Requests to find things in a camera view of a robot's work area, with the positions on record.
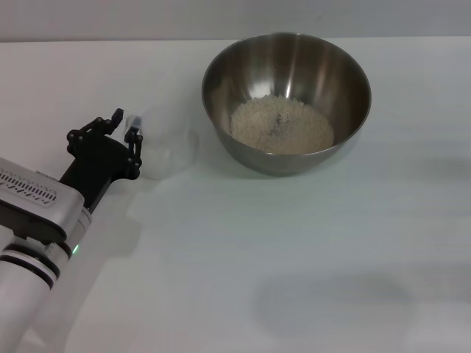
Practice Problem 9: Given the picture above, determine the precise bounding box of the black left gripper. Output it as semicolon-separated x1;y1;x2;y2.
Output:
58;107;144;215

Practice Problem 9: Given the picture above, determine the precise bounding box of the clear plastic measuring cup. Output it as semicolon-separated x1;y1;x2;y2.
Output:
124;109;200;181

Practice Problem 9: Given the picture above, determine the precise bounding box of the white rice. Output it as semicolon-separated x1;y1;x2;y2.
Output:
230;94;336;155

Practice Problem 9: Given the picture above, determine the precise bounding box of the stainless steel mixing bowl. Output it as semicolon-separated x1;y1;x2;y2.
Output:
201;32;372;177

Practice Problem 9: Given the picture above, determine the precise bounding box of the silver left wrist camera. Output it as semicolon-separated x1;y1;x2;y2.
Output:
0;157;85;244

